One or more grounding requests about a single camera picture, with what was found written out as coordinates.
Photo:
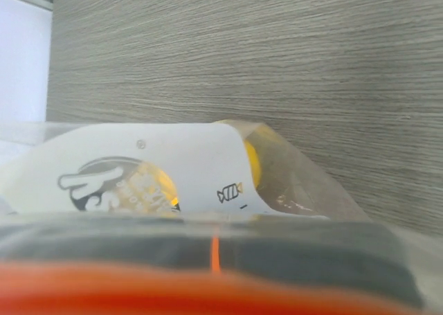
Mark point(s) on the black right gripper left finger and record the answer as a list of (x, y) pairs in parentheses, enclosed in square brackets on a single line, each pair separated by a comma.
[(44, 243)]

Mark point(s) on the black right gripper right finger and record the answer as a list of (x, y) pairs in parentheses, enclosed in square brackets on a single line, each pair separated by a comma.
[(358, 256)]

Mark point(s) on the clear zip bag orange seal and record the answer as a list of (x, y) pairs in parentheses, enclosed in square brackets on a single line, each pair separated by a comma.
[(187, 179)]

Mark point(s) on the yellow fake lemon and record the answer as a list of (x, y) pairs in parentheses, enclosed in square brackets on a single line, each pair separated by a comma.
[(252, 134)]

